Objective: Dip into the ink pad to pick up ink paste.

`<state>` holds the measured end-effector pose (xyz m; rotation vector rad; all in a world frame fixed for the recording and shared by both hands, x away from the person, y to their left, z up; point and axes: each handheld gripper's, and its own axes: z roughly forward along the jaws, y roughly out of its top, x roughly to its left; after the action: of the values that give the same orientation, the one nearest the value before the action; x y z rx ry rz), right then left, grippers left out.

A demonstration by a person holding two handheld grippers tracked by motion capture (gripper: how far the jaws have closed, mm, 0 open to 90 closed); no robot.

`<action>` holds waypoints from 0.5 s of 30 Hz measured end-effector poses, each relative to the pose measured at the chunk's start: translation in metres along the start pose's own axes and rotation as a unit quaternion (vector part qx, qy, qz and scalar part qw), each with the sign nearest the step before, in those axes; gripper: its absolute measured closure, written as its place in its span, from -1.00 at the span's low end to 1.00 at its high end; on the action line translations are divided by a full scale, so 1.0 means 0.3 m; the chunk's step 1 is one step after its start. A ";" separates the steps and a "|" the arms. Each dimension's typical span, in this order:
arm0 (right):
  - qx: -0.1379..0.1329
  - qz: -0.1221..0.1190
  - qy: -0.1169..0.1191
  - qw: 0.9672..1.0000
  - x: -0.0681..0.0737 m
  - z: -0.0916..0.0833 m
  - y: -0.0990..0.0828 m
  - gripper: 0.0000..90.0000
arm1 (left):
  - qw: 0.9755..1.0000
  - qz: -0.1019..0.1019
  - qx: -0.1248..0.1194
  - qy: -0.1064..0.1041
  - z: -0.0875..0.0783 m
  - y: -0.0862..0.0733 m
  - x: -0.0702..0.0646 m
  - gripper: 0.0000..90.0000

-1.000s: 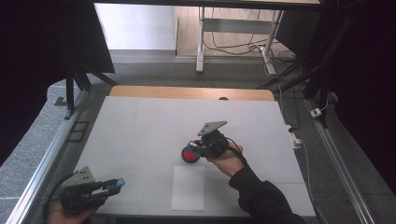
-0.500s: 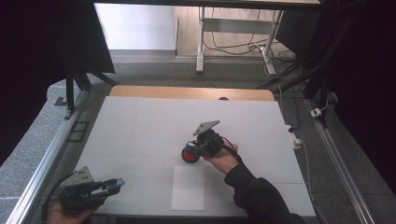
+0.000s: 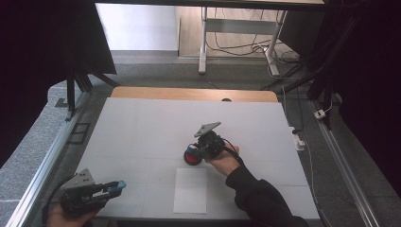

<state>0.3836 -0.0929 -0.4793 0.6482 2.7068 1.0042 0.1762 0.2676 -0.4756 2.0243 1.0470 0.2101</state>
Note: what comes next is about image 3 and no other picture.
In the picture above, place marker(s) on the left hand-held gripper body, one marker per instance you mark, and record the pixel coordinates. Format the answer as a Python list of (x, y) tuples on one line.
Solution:
[(78, 198)]

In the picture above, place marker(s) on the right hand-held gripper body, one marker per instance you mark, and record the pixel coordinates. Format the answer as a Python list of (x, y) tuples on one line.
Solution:
[(212, 145)]

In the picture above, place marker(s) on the round red ink pad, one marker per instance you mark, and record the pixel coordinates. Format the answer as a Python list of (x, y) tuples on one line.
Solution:
[(190, 159)]

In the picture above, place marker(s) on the blue stamp cap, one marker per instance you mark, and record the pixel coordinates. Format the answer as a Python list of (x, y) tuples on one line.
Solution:
[(121, 185)]

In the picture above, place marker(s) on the person's right hand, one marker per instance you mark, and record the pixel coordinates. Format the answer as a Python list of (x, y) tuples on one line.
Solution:
[(227, 162)]

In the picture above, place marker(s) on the person's left hand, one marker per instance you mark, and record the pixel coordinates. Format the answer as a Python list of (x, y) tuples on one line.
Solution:
[(63, 219)]

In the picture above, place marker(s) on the white paper sheet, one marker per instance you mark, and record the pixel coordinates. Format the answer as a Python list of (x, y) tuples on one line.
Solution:
[(190, 192)]

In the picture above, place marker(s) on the white table mat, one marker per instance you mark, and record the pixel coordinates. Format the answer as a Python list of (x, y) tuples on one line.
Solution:
[(142, 132)]

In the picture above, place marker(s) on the black metal stand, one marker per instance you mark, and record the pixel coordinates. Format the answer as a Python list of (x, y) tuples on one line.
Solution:
[(327, 94), (71, 94)]

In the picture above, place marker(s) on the white plug adapter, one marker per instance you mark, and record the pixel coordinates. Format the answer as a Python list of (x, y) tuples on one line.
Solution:
[(320, 114)]

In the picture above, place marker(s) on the black curtain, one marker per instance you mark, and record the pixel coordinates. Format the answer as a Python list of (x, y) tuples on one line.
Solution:
[(31, 63), (372, 78)]

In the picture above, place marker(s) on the aluminium rail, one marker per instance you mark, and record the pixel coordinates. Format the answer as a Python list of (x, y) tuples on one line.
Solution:
[(41, 176), (343, 173)]

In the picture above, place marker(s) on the white metal desk frame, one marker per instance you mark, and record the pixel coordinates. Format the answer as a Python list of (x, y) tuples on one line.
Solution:
[(239, 26)]

